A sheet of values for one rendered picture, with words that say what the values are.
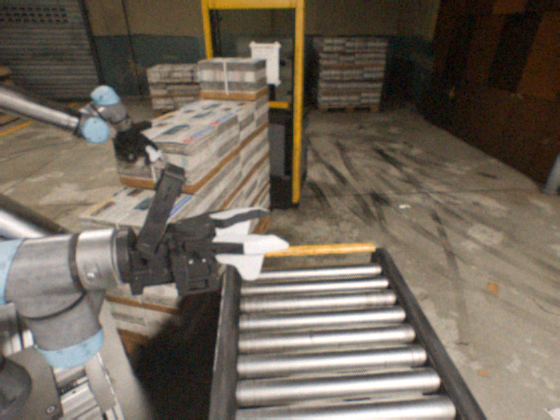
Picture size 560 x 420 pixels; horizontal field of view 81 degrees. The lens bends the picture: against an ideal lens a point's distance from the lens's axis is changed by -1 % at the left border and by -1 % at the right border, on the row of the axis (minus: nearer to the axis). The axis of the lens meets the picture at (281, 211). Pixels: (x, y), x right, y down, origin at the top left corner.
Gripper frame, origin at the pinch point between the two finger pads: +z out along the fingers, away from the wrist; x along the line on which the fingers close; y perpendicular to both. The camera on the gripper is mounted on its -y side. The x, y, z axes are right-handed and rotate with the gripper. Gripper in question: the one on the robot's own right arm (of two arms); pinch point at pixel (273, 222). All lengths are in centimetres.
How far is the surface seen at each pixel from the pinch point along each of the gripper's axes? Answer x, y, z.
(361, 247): -49, 35, 40
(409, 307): -23, 41, 42
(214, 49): -243, -42, 9
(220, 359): -19.1, 41.3, -10.0
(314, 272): -44, 38, 22
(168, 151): -103, 8, -22
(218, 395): -10.5, 42.5, -11.2
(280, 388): -9.0, 42.8, 1.9
